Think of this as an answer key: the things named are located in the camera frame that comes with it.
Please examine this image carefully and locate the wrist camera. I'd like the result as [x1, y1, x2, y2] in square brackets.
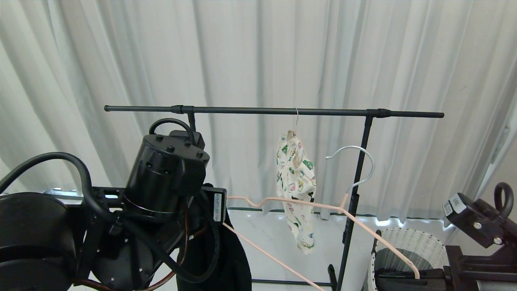
[442, 193, 517, 267]
[169, 129, 206, 150]

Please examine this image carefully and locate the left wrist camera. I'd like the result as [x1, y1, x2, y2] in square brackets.
[169, 129, 206, 150]

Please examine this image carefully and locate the white laundry basket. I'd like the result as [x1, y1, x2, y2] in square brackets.
[370, 228, 450, 291]

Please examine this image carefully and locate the white curtain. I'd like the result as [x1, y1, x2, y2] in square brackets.
[0, 0, 517, 227]

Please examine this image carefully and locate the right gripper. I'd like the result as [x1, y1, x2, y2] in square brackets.
[444, 246, 517, 291]

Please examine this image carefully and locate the cream printed garment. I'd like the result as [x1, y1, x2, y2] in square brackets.
[276, 130, 317, 255]

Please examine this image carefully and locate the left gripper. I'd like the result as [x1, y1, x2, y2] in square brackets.
[92, 187, 228, 290]

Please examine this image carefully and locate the black clothes rack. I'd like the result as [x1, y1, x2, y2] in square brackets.
[104, 105, 445, 291]

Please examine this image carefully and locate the black garment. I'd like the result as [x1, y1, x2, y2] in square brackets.
[176, 210, 253, 291]

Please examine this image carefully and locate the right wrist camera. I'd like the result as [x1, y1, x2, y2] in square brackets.
[442, 193, 517, 267]

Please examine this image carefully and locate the pink clothes hanger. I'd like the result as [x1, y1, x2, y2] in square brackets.
[288, 108, 304, 162]
[221, 145, 421, 291]

